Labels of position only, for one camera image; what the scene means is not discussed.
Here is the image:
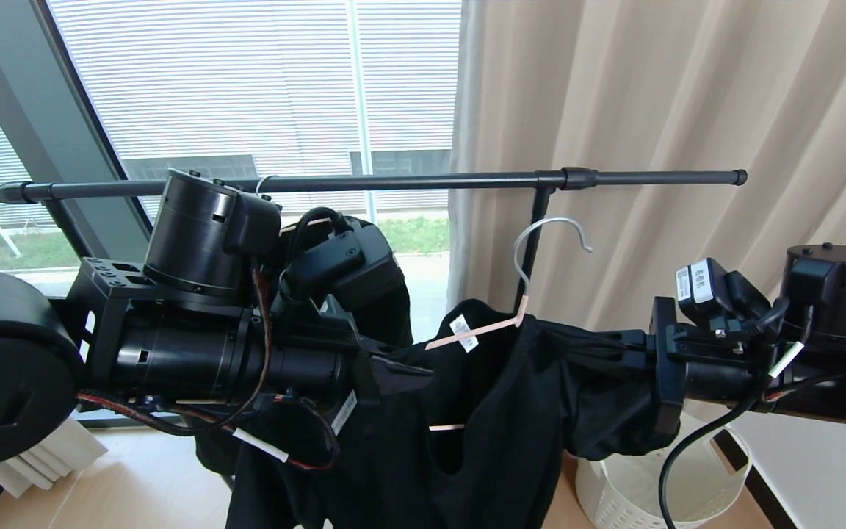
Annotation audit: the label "black shorts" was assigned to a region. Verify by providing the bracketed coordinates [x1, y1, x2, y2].
[195, 213, 415, 486]

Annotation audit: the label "window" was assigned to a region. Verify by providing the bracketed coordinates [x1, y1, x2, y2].
[0, 0, 464, 346]

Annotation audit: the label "pink clothes hanger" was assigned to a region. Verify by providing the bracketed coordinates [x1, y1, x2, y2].
[425, 217, 593, 432]
[254, 175, 336, 236]

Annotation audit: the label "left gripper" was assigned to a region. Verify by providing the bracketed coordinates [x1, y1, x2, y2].
[111, 294, 381, 414]

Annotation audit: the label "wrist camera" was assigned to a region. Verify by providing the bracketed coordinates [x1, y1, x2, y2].
[276, 208, 406, 313]
[675, 257, 780, 353]

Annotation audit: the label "white laundry basket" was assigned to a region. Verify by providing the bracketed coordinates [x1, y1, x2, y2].
[576, 411, 753, 529]

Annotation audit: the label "black garment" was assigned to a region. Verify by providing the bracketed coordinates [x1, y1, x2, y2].
[225, 298, 681, 529]

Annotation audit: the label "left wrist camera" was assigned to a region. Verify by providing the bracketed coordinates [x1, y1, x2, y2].
[276, 208, 406, 313]

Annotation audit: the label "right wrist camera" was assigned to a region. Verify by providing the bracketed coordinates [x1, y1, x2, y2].
[675, 257, 780, 353]

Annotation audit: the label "beige curtain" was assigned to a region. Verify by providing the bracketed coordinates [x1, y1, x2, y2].
[446, 0, 846, 412]
[0, 419, 108, 500]

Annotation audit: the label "black cable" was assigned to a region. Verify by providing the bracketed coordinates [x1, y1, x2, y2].
[658, 301, 846, 529]

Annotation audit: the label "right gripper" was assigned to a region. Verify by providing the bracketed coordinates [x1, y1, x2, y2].
[649, 298, 846, 436]

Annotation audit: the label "black clothes rack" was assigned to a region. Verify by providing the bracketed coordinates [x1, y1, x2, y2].
[0, 168, 748, 317]

